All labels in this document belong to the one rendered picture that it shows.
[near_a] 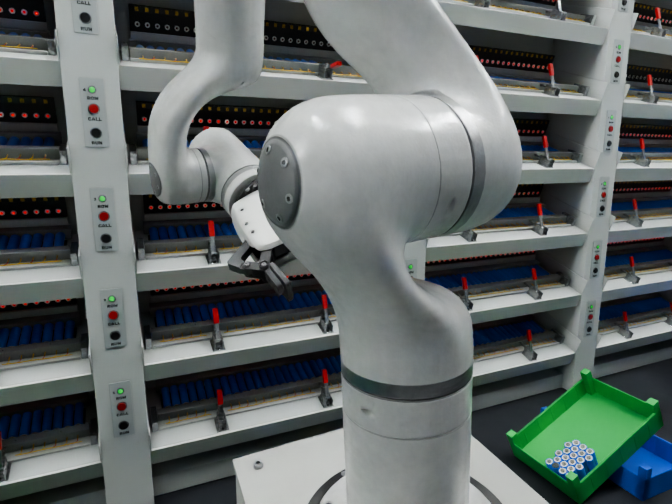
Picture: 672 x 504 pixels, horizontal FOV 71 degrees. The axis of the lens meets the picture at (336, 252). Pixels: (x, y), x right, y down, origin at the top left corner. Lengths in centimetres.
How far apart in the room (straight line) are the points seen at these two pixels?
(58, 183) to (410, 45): 76
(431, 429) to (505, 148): 23
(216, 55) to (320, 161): 38
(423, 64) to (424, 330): 22
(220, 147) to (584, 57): 128
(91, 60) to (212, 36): 41
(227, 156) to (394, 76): 32
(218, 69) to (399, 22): 30
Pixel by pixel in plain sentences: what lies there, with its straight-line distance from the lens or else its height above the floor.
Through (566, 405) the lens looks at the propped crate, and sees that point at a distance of 150.
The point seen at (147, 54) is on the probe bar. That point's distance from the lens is 108.
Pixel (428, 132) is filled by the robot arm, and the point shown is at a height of 78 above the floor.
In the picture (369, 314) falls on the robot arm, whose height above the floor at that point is 65.
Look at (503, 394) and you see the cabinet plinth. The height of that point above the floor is 3.
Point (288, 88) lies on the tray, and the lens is 109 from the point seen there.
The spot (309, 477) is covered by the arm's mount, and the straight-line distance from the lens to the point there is 63.
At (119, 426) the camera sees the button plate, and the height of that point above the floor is 22.
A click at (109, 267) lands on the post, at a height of 55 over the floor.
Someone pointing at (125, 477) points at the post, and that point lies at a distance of 121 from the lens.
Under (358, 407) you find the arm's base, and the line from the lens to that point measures 43.
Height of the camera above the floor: 76
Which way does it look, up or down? 11 degrees down
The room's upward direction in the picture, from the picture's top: straight up
